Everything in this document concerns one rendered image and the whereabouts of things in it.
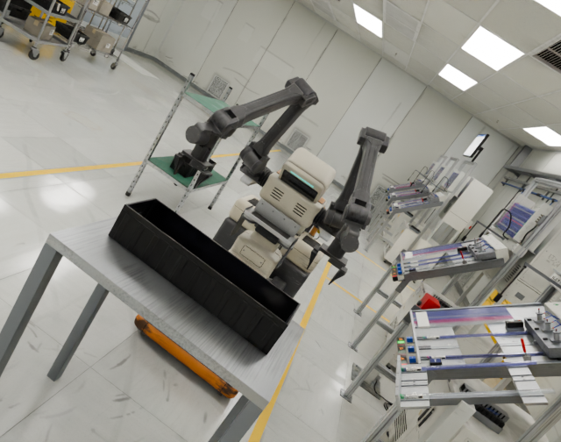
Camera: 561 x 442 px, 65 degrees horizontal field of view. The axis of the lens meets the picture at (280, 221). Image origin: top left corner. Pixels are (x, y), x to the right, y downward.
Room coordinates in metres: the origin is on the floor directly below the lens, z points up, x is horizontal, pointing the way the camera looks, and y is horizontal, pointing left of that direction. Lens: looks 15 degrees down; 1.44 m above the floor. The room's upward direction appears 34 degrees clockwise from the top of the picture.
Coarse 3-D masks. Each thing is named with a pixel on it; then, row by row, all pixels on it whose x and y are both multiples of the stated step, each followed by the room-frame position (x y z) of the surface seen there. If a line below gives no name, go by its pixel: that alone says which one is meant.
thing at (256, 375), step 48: (48, 240) 1.00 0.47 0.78; (96, 240) 1.10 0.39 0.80; (96, 288) 1.41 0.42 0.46; (144, 288) 1.03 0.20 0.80; (0, 336) 1.00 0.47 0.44; (192, 336) 0.97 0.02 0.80; (240, 336) 1.10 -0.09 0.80; (288, 336) 1.26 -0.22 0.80; (240, 384) 0.93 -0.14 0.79; (240, 432) 0.92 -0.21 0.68
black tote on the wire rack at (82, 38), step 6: (60, 24) 6.16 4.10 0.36; (66, 24) 6.37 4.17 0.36; (60, 30) 6.18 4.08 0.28; (66, 30) 6.17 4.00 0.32; (72, 30) 6.53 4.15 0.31; (78, 30) 6.55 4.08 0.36; (66, 36) 6.16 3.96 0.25; (78, 36) 6.32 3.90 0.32; (84, 36) 6.42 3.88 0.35; (78, 42) 6.39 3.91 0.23; (84, 42) 6.49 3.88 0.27
